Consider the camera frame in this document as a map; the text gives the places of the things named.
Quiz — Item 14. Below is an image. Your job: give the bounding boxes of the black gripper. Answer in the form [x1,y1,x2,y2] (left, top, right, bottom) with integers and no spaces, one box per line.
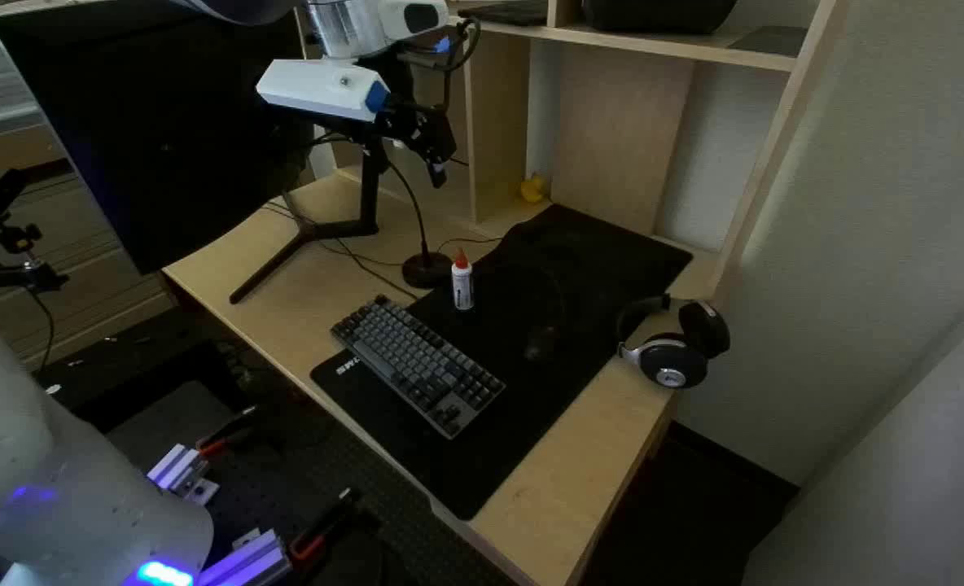
[376,51,457,189]

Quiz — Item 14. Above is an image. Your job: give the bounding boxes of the wooden desk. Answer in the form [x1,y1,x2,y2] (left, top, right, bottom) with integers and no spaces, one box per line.
[166,202,675,586]

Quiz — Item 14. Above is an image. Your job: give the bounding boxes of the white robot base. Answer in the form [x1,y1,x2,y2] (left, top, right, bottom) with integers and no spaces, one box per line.
[0,338,214,586]

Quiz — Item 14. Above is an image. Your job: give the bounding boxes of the black flat tablet on shelf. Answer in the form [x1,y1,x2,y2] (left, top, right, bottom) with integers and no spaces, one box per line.
[458,0,548,26]

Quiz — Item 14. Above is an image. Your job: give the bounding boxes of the black monitor stand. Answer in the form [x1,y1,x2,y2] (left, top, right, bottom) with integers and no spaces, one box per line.
[232,139,386,303]

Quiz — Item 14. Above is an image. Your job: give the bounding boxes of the white glue bottle red cap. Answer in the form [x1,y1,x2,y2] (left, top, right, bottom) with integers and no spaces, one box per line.
[448,249,476,312]

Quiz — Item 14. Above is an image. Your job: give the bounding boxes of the black white headphones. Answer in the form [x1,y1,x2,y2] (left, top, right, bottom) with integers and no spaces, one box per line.
[614,292,734,392]

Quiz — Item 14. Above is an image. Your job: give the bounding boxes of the black computer monitor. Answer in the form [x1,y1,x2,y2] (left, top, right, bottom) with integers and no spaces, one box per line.
[0,0,308,274]

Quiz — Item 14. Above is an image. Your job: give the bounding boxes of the black case on shelf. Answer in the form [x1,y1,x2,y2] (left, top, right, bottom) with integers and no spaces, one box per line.
[578,0,735,31]

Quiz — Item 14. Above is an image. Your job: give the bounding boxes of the black gooseneck microphone stand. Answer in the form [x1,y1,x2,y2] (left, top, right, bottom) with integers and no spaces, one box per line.
[386,164,454,290]

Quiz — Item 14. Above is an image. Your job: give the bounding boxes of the grey mechanical keyboard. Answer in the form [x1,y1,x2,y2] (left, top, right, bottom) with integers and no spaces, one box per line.
[332,295,507,439]

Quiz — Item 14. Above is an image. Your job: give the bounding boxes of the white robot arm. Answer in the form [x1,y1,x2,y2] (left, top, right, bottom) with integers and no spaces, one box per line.
[182,0,457,187]

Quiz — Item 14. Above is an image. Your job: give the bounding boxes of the black desk mat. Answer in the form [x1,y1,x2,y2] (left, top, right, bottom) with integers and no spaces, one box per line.
[308,205,691,521]

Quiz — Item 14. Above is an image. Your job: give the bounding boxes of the yellow rubber duck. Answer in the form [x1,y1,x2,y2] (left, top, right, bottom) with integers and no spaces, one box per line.
[516,177,550,205]

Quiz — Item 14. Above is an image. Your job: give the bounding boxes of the black camera tripod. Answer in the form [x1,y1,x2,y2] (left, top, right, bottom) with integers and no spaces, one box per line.
[0,159,67,292]

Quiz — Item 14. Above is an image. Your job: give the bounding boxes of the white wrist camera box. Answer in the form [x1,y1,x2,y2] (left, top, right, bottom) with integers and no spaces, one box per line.
[256,60,392,124]

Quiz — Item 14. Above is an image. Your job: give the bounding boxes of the wooden shelf unit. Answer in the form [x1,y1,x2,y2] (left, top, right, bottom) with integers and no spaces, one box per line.
[424,0,845,295]

